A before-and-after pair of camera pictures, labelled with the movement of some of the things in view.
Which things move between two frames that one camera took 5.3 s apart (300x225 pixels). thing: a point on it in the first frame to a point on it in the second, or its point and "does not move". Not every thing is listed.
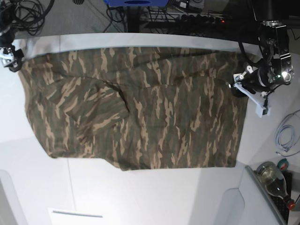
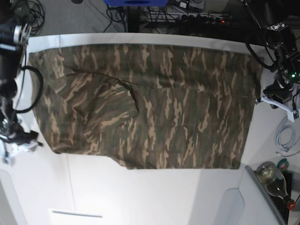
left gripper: [18, 55] to [18, 135]
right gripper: [250, 82] to [281, 94]
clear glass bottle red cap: [274, 182] does not move
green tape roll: [283, 164] does not move
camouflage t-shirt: [138, 108] does not move
